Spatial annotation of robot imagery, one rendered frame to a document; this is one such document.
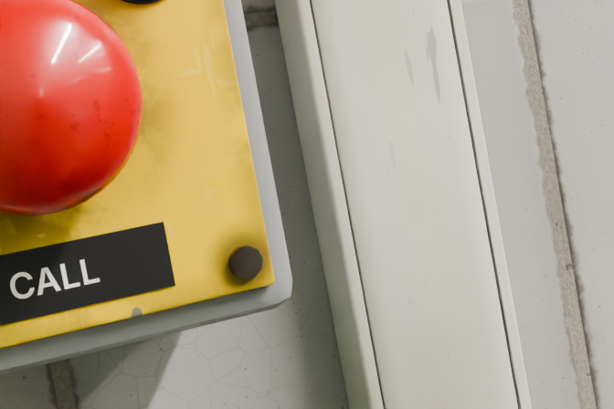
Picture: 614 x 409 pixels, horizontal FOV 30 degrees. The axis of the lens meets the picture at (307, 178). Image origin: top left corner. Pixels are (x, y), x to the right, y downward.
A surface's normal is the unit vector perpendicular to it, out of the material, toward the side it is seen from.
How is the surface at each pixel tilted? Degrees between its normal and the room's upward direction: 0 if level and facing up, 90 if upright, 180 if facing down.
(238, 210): 90
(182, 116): 90
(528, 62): 90
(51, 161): 97
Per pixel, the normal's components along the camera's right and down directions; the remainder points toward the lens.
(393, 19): 0.35, -0.01
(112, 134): 0.79, 0.19
